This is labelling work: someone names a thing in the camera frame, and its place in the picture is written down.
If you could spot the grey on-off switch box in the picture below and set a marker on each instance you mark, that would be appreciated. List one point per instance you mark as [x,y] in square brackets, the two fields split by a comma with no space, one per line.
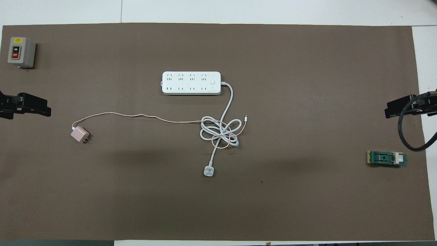
[24,51]

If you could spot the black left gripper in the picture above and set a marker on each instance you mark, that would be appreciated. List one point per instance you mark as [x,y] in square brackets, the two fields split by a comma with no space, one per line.
[8,104]

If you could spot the brown table mat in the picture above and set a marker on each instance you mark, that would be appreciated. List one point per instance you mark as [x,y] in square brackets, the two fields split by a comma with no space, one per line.
[205,205]

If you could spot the pink charger plug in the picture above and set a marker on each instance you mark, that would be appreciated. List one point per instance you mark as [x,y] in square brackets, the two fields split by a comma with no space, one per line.
[80,134]

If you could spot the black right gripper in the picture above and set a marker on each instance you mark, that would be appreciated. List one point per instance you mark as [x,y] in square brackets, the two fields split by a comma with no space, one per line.
[426,104]

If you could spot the white power strip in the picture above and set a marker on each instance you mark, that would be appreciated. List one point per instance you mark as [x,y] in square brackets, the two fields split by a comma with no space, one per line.
[191,83]

